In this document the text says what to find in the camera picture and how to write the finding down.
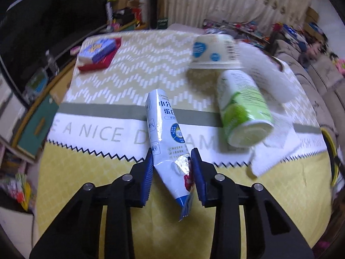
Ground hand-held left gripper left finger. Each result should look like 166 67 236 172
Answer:
29 148 155 259

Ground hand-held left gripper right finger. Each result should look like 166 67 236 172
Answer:
190 148 316 259

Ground blue and white foil packet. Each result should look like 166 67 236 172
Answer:
145 89 196 222

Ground black bin with yellow rim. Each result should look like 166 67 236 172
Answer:
321 128 340 187

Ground green and white can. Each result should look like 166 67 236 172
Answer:
217 69 275 147

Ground white paper towel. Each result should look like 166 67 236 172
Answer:
246 105 323 180

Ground yellow and white printed tablecloth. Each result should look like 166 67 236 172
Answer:
36 29 334 259

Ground yellow and green television stand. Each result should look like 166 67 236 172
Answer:
15 22 148 159

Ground blue box on red book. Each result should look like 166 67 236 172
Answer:
78 37 122 72

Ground white and blue paper bowl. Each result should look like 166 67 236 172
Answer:
188 33 242 70

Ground pile of colourful packets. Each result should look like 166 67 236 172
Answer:
0 172 37 213

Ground blue tissue pack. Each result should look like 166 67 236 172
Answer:
78 38 116 63

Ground glass fish bowl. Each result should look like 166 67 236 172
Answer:
23 68 49 103

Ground dark printed packet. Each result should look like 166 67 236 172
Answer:
204 28 233 36

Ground clear water bottle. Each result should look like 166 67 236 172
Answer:
44 50 59 75

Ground white floral floor mat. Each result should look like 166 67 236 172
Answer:
166 23 211 33

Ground beige sofa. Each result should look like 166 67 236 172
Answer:
273 39 345 147

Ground low shelf with toys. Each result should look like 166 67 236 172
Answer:
203 18 273 47

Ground white drawer cabinet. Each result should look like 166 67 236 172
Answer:
0 71 28 147

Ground open cardboard boxes clutter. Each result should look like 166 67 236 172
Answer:
107 0 149 31

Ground black tower fan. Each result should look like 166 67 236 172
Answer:
147 0 158 30

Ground pile of plush toys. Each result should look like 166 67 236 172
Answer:
303 31 345 76

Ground large black television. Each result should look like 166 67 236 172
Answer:
0 0 109 87

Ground stack of cardboard boxes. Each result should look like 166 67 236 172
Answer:
305 6 320 25

